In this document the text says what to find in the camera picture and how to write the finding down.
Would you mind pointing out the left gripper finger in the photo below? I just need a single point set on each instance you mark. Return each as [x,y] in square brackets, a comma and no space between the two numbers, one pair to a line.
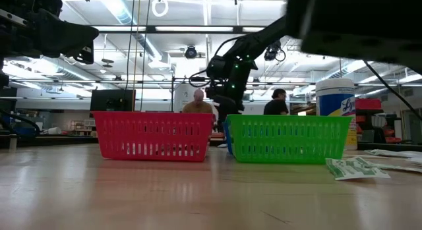
[66,35]

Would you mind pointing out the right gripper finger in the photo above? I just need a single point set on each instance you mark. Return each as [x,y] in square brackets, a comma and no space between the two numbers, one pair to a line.
[227,106]

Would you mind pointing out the white alcohol pad packet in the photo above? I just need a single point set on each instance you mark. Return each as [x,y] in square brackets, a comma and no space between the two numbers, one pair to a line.
[222,145]

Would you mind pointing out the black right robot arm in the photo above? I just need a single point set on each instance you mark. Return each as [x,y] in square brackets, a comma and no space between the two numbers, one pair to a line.
[346,19]

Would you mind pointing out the person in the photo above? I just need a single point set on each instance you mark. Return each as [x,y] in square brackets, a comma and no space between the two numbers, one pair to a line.
[198,107]
[276,106]

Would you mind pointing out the blue plastic basket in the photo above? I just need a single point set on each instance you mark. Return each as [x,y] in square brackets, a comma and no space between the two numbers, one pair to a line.
[228,137]

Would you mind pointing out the white cabinet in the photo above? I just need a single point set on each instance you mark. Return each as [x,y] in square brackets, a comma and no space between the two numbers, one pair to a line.
[181,98]

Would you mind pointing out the white LED light strip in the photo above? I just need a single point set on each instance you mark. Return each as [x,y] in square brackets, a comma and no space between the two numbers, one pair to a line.
[122,28]
[194,28]
[254,29]

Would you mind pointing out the green plastic basket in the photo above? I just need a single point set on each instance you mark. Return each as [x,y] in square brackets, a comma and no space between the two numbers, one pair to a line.
[287,119]

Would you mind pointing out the red plastic basket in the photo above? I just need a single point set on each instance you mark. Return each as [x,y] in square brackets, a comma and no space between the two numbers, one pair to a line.
[151,119]

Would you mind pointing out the black monitor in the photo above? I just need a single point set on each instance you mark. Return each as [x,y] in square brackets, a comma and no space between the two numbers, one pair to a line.
[112,99]

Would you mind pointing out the white roll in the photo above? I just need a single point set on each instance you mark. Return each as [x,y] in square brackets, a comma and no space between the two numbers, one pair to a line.
[55,130]

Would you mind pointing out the disinfecting wipes canister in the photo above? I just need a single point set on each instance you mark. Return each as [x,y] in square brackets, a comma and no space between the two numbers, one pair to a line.
[333,104]

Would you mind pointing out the black background bench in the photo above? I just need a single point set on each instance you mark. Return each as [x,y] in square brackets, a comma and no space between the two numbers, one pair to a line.
[49,140]

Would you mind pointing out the black side table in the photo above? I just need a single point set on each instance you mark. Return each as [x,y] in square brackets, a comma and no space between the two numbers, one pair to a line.
[389,146]

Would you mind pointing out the black and red machine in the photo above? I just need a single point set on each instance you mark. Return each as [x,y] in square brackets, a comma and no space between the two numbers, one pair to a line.
[393,132]

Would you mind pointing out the white packets on right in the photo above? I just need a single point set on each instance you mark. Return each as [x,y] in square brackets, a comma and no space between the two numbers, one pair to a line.
[402,167]

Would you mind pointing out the white bandage wrapper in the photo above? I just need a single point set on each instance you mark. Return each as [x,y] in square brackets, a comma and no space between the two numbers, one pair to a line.
[415,160]

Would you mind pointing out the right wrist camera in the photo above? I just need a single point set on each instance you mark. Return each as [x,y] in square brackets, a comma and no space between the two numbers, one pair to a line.
[216,68]

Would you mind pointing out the black overhead camera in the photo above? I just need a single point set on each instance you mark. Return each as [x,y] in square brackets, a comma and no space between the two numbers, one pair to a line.
[190,52]

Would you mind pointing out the black ceiling camera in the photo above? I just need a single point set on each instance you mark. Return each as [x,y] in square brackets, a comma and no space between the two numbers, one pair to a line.
[272,53]

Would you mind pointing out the black distant rig frame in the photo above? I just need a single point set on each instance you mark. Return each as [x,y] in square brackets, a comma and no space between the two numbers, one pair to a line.
[172,91]

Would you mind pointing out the white short post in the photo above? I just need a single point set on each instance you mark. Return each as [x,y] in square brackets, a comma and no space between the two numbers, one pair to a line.
[13,142]

